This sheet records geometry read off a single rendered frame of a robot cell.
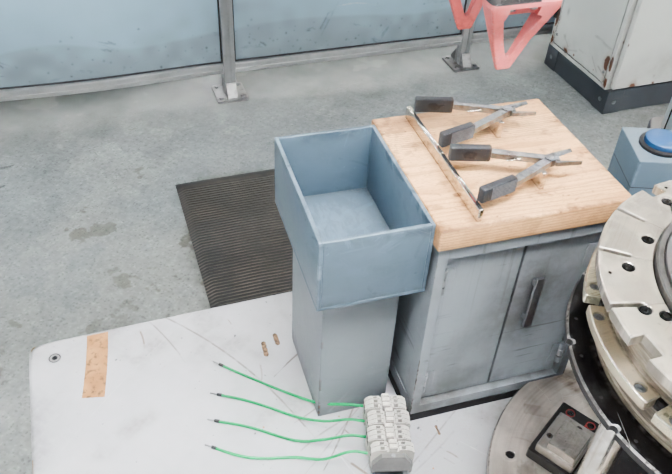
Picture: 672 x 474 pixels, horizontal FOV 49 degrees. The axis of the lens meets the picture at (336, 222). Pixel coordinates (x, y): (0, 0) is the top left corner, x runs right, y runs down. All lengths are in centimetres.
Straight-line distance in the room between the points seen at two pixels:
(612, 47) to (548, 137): 219
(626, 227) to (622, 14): 231
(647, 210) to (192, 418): 52
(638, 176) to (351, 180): 32
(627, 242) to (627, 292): 6
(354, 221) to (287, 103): 212
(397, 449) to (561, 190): 31
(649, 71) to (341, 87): 118
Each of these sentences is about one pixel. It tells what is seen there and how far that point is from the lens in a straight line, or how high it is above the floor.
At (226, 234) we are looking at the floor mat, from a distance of 224.
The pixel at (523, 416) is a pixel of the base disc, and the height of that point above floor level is 80.
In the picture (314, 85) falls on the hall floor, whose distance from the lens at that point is 300.
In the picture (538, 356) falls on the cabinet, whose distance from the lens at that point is 88.
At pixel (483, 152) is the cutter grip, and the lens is 71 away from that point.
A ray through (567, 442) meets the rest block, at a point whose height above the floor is 84.
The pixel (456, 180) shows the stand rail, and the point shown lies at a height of 108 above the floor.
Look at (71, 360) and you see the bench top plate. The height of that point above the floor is 78.
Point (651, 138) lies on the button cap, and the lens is 89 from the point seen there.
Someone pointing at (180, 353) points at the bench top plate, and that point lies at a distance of 92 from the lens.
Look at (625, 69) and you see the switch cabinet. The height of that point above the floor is 20.
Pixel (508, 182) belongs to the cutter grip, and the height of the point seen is 109.
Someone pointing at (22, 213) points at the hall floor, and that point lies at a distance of 247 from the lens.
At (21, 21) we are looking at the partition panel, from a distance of 273.
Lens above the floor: 148
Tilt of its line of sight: 40 degrees down
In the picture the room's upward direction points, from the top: 3 degrees clockwise
